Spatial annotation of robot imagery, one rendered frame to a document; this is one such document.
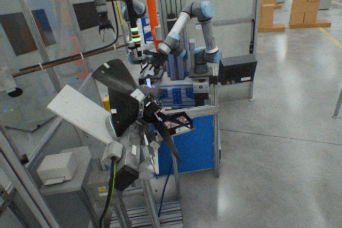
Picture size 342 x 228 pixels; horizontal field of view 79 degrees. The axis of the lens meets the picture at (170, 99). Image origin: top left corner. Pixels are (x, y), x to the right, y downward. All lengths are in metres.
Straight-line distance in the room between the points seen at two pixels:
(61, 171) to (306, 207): 1.95
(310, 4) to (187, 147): 7.87
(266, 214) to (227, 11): 2.39
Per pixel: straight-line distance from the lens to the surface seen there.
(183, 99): 2.11
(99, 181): 1.36
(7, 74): 0.98
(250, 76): 1.75
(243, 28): 3.24
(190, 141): 1.96
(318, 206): 2.36
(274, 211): 2.20
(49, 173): 1.41
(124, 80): 1.21
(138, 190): 1.58
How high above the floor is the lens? 1.77
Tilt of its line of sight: 28 degrees down
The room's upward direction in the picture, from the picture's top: 7 degrees counter-clockwise
